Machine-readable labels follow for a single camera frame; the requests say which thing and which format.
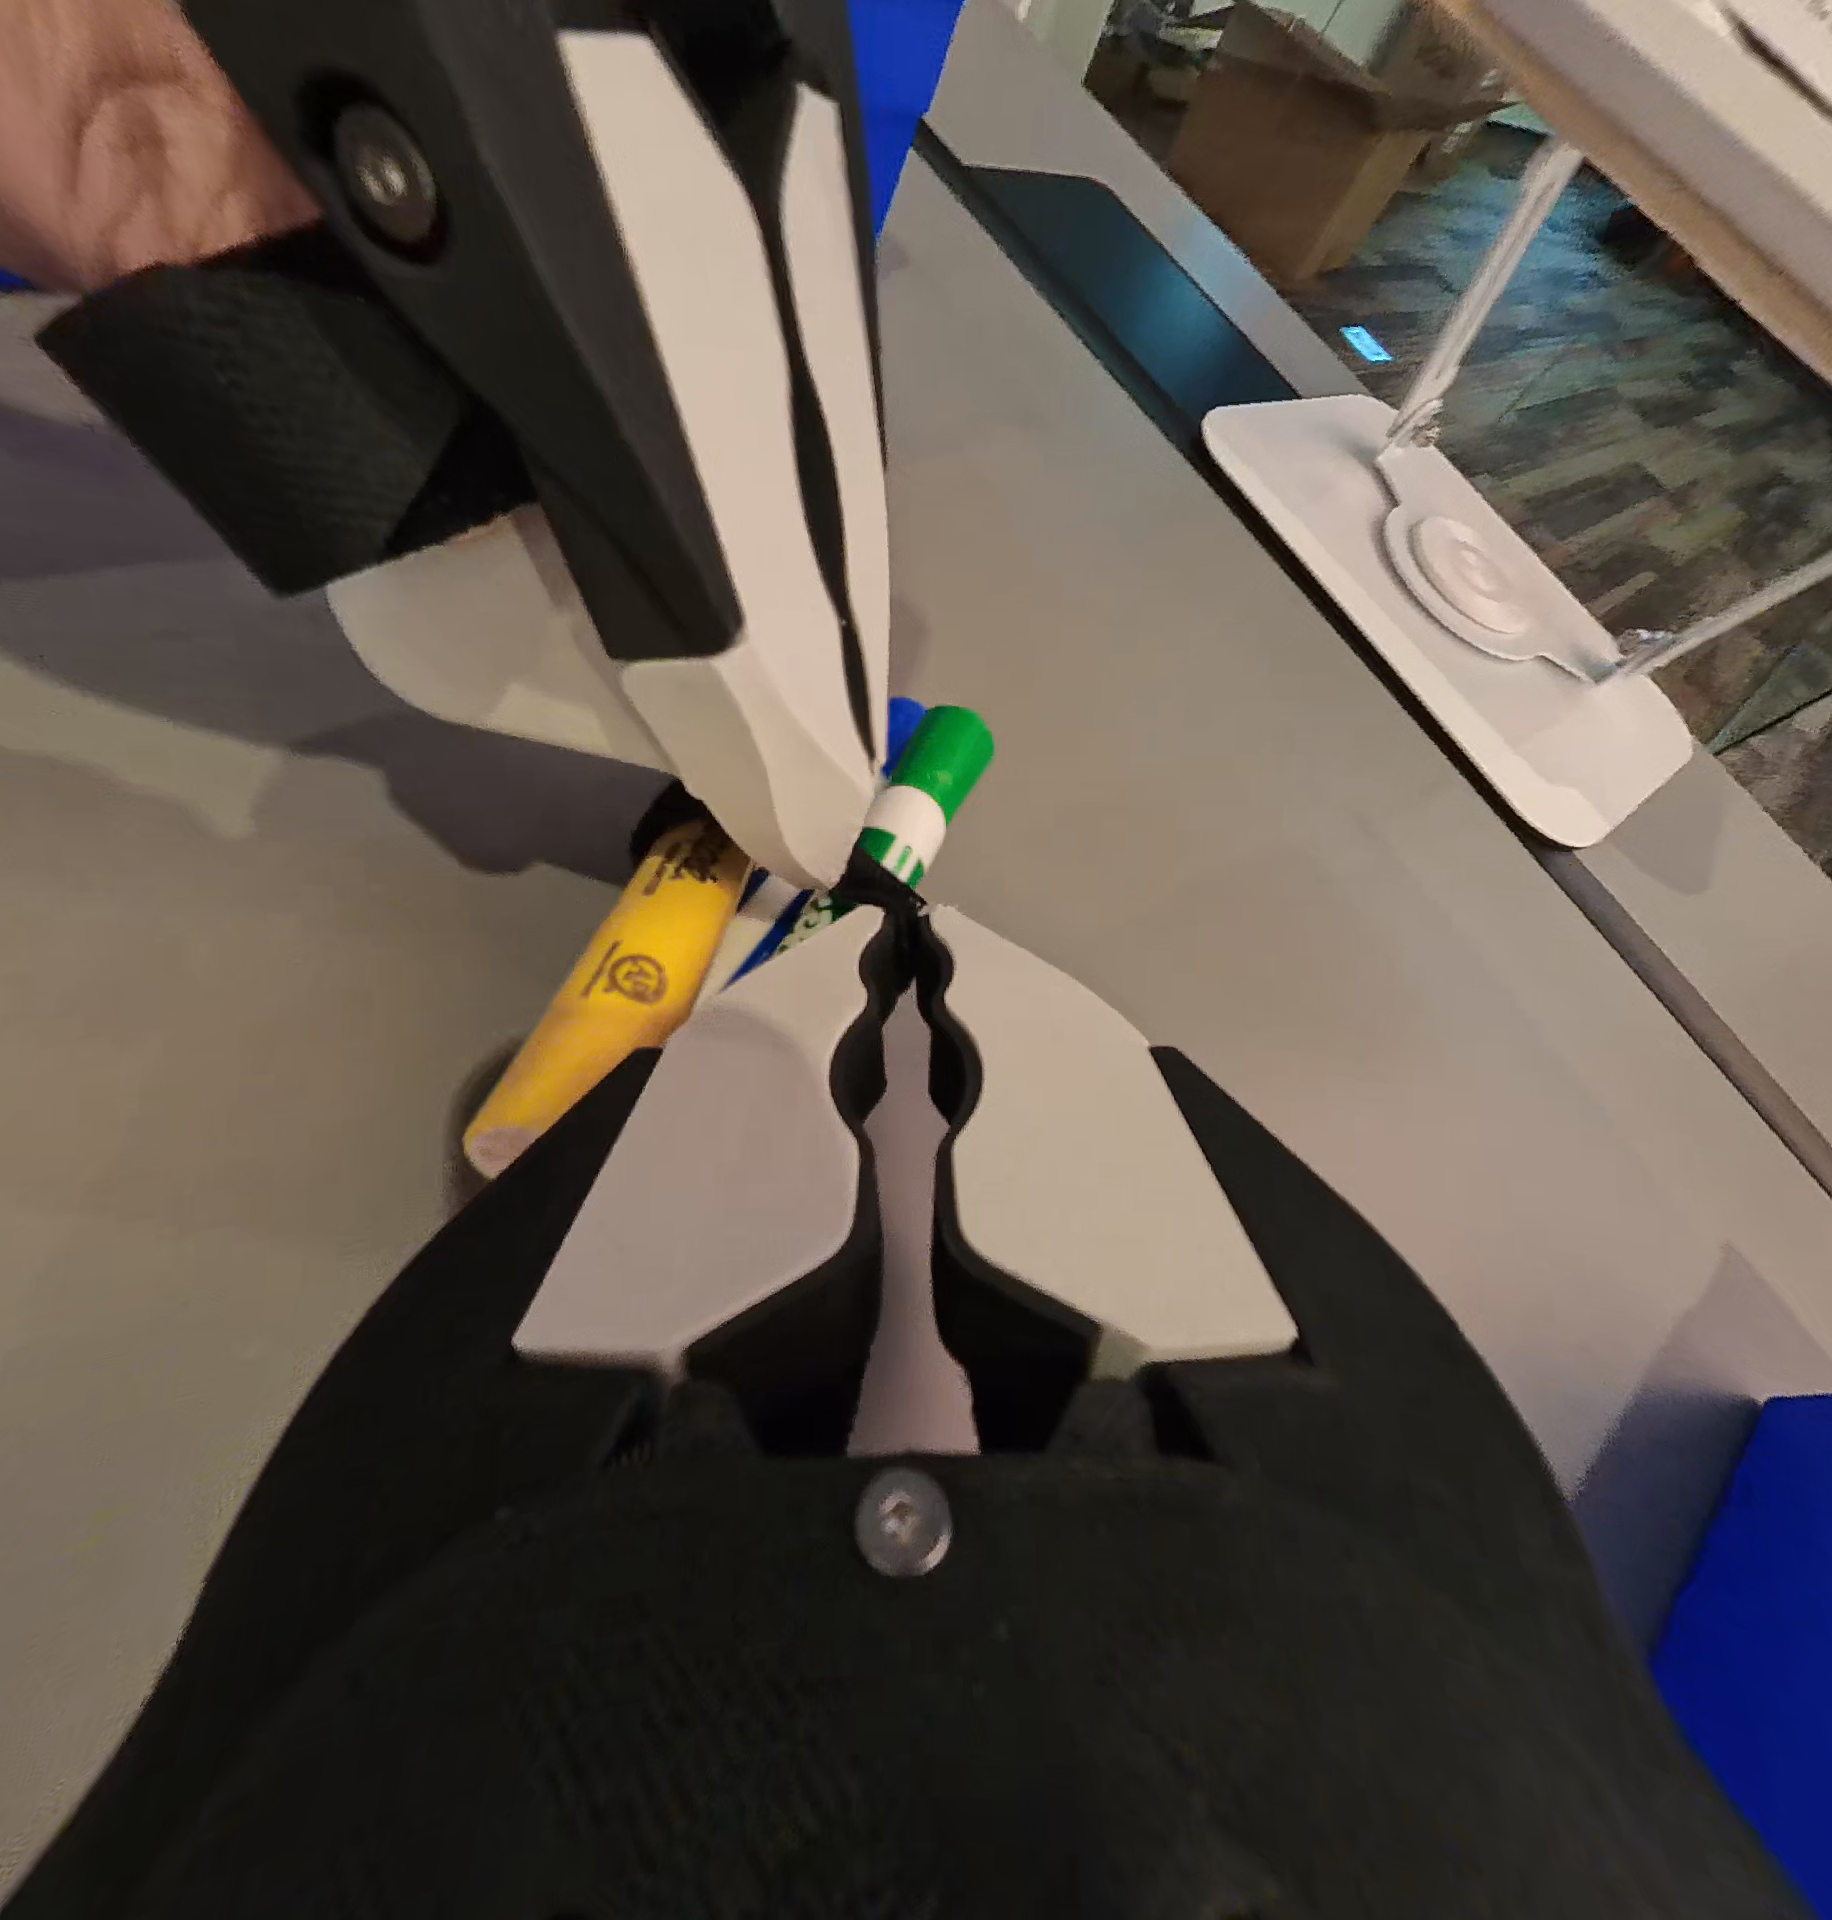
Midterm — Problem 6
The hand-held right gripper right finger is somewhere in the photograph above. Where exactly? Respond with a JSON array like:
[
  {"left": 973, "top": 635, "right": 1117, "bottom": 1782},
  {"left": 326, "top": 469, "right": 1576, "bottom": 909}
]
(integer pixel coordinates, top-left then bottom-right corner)
[{"left": 912, "top": 905, "right": 1300, "bottom": 1454}]

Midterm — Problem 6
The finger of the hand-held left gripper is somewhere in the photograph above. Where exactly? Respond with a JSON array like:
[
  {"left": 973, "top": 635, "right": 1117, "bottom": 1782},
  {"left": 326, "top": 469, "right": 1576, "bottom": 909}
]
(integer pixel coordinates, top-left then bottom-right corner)
[
  {"left": 556, "top": 29, "right": 880, "bottom": 894},
  {"left": 774, "top": 75, "right": 901, "bottom": 774}
]

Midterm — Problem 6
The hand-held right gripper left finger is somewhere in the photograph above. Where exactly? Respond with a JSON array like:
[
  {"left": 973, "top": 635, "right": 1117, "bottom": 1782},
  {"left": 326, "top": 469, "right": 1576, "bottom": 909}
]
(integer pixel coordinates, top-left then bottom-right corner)
[{"left": 510, "top": 906, "right": 918, "bottom": 1460}]

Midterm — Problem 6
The yellow marker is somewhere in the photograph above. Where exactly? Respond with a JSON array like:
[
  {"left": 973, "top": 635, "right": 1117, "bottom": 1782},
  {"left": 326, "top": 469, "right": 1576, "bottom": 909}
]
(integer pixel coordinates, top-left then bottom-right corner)
[{"left": 462, "top": 786, "right": 753, "bottom": 1187}]

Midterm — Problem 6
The blue dry-erase marker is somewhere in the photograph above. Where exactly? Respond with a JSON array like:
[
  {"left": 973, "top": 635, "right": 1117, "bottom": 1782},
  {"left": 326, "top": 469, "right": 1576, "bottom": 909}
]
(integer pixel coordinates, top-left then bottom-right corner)
[{"left": 714, "top": 691, "right": 931, "bottom": 999}]

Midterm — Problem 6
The blue plastic bin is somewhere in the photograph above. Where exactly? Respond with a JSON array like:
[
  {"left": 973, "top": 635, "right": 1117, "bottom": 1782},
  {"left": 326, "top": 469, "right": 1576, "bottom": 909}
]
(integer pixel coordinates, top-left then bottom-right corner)
[
  {"left": 1652, "top": 1393, "right": 1832, "bottom": 1920},
  {"left": 0, "top": 0, "right": 966, "bottom": 297}
]

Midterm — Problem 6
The green dry-erase marker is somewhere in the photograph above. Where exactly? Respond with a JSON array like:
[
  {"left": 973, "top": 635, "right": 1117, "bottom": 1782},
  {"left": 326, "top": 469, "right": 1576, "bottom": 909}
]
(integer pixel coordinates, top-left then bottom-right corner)
[{"left": 765, "top": 703, "right": 997, "bottom": 962}]

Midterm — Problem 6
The person's left hand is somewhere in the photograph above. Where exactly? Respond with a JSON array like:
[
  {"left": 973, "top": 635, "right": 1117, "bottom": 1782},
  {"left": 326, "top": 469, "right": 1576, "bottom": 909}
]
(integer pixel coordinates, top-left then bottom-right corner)
[{"left": 0, "top": 0, "right": 326, "bottom": 290}]

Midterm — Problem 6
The cardboard box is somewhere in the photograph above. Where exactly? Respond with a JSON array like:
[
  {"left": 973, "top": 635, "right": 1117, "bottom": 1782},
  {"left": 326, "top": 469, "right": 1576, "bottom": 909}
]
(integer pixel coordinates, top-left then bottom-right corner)
[{"left": 1168, "top": 0, "right": 1512, "bottom": 286}]

